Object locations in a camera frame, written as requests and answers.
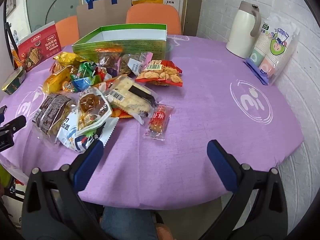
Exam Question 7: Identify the pack of paper cups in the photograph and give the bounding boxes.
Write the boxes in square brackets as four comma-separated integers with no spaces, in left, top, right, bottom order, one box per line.
[245,12,300,85]

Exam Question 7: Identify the red edged cracker packet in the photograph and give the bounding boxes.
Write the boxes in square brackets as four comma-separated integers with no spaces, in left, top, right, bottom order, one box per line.
[136,59,183,87]

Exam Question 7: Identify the small clear red snack packet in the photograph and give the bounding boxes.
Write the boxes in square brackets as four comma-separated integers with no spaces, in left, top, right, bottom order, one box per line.
[143,104,175,141]

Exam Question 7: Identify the person's leg in jeans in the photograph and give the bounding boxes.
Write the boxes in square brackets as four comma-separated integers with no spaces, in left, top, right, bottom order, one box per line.
[100,206,157,240]

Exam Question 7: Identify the small red candy packet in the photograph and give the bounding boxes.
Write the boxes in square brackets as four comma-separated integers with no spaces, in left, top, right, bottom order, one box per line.
[96,67,113,81]

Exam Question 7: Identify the white rice cake packet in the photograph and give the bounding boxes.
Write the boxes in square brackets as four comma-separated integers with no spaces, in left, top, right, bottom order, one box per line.
[105,76,160,125]

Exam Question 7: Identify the white thermos jug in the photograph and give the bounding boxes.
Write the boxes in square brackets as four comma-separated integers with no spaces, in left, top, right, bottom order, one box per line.
[226,1,262,59]

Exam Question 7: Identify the purple tablecloth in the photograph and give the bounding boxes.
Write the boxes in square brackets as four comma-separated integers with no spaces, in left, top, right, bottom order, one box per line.
[0,34,304,208]

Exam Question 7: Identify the gold foil snack packet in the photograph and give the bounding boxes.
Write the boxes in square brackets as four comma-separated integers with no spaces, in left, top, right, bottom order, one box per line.
[52,52,93,71]

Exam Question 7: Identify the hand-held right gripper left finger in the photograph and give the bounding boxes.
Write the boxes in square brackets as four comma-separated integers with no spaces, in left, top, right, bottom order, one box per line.
[21,140,104,240]

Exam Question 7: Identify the brown twisted snack packet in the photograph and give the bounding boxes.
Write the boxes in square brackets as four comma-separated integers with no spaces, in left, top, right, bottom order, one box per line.
[32,93,76,144]

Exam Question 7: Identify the white packet of braised meat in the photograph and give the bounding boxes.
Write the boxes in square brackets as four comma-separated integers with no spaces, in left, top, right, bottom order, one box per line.
[77,87,113,131]

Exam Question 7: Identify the white and blue snack packet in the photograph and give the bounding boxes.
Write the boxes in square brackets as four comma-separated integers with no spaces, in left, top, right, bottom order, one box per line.
[56,116,119,153]

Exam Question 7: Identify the blue green snack packet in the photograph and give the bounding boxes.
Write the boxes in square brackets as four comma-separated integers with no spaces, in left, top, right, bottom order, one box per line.
[71,76,101,92]

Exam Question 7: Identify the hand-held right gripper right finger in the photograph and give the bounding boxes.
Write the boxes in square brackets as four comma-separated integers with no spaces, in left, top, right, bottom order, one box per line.
[200,140,288,240]

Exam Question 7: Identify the clear packet pink edge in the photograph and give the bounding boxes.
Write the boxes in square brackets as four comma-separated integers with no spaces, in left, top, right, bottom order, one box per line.
[118,52,153,77]

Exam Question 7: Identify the green tin box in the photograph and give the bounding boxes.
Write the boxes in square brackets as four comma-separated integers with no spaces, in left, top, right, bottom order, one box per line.
[1,66,27,95]

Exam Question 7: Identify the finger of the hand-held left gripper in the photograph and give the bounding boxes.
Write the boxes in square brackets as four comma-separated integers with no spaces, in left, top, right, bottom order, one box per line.
[0,115,27,133]

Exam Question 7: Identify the green foil snack packet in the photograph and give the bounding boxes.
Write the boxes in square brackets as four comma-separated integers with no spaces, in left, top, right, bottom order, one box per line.
[71,62,97,80]

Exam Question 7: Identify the green cardboard box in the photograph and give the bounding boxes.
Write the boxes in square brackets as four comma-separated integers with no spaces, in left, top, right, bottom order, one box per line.
[72,24,167,63]

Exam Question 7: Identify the clear packet of brown nuts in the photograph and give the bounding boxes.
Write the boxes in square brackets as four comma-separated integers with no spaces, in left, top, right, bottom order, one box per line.
[97,49,123,73]

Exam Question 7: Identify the orange chair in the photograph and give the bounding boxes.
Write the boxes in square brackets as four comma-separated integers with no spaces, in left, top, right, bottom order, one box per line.
[126,5,182,35]
[54,15,80,48]

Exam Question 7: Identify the brown paper bag blue handles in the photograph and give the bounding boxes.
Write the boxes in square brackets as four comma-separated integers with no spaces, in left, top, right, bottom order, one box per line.
[76,0,133,38]

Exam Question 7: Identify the orange snack packet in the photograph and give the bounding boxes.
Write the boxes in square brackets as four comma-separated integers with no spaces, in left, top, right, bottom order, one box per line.
[110,107,133,119]

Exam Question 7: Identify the red cracker box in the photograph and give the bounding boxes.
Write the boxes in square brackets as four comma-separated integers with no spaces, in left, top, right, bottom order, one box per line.
[17,21,62,73]

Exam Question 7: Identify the yellow packet behind chair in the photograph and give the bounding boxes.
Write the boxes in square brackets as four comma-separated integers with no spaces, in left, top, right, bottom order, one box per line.
[132,0,167,6]

